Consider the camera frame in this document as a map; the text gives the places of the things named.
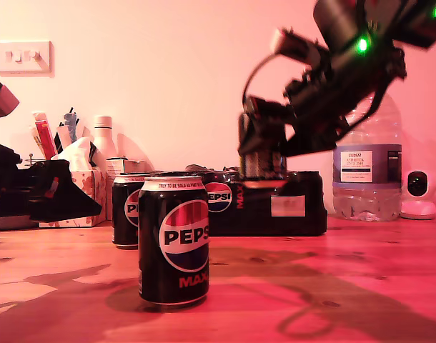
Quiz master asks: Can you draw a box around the black looping cable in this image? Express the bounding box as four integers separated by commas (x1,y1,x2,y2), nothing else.
341,84,389,135
241,51,287,108

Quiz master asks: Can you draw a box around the gingerbread print tissue box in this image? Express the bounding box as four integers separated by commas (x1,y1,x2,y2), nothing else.
39,169,107,229

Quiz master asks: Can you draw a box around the white bottle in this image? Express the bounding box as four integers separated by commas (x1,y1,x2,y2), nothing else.
91,116,119,169

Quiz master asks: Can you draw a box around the white light switch plate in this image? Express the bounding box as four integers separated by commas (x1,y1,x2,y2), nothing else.
0,40,54,77

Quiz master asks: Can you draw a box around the white tissue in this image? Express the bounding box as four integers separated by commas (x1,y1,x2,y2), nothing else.
52,137,96,172

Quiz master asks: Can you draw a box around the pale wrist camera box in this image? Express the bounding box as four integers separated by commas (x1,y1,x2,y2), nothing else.
0,81,21,121
270,27,333,69

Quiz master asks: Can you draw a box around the black Pepsi Max can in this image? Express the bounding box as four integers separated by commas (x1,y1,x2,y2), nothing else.
112,173,151,250
137,175,211,307
239,114,288,189

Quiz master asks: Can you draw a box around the large clear water bottle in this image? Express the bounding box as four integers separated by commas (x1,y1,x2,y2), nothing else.
332,91,404,222

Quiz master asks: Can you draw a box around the pale yellow packet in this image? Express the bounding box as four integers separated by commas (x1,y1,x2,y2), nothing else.
28,124,44,159

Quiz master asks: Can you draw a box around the small white carton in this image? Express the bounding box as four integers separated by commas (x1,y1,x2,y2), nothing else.
106,158,147,221

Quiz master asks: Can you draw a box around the white paper packet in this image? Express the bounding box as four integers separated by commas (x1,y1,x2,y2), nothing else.
56,126,74,153

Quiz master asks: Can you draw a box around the black Pepsi Max multipack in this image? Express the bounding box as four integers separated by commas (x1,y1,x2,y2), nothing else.
149,164,328,237

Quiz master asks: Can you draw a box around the small white round camera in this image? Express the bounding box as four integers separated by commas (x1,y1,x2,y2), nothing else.
400,170,436,221

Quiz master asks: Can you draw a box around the red and white packet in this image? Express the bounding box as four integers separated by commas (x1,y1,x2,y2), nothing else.
31,111,59,161

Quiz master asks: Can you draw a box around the black striped packet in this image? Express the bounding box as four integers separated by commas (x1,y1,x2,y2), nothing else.
88,141,103,169

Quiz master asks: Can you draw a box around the blue patterned packet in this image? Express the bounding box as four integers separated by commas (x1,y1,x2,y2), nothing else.
62,106,79,144

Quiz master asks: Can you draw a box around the wire basket holder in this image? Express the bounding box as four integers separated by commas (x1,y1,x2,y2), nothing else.
24,153,49,169

